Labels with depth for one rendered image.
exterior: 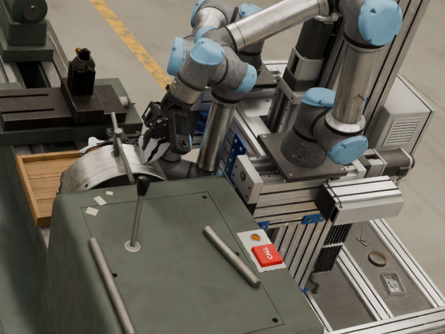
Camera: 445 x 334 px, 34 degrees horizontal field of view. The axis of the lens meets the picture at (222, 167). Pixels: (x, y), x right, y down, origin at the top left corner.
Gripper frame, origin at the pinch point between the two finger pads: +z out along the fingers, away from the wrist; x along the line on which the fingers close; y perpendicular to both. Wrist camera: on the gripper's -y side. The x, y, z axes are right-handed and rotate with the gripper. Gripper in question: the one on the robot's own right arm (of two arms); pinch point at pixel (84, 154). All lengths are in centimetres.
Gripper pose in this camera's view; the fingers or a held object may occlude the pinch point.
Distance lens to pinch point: 223.1
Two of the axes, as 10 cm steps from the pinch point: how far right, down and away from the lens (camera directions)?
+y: -3.8, -6.4, 6.7
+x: 2.2, -7.6, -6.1
